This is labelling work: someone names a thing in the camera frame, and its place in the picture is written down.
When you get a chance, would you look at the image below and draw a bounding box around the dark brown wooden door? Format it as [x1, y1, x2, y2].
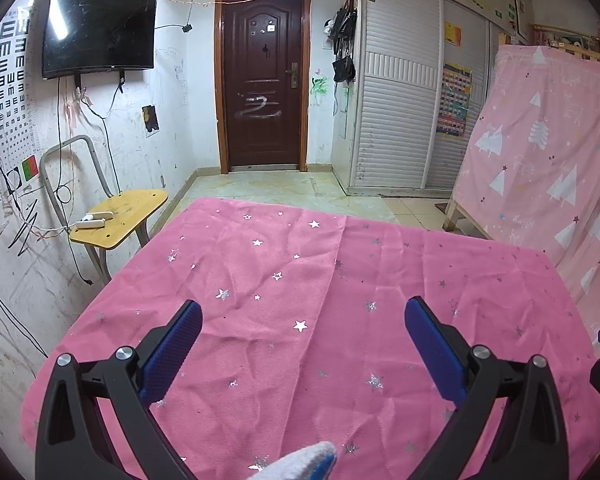
[215, 0, 312, 175]

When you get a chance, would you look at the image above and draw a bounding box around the black wall television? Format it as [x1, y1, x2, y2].
[41, 0, 157, 80]

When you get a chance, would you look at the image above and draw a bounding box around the pink starry tablecloth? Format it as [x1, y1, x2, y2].
[22, 197, 600, 480]

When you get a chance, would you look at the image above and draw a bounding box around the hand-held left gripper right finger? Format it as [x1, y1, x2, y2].
[404, 296, 573, 480]

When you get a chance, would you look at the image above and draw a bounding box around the colourful wall poster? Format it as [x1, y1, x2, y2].
[436, 62, 472, 138]

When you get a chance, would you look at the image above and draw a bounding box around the white slatted wardrobe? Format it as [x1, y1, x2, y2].
[347, 0, 506, 198]

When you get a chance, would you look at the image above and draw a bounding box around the chair with yellow wooden seat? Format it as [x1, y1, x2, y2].
[40, 135, 170, 286]

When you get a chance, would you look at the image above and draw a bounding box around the white eye chart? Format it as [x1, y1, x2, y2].
[0, 7, 33, 171]

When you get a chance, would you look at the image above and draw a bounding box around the small black handbag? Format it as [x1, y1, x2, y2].
[332, 55, 356, 85]

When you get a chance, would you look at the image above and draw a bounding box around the white power strip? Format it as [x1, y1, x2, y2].
[75, 211, 115, 230]

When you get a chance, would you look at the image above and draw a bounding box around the pink tree print sheet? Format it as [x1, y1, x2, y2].
[452, 44, 600, 331]

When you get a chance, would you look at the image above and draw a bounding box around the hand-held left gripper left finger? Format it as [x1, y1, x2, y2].
[35, 300, 203, 480]

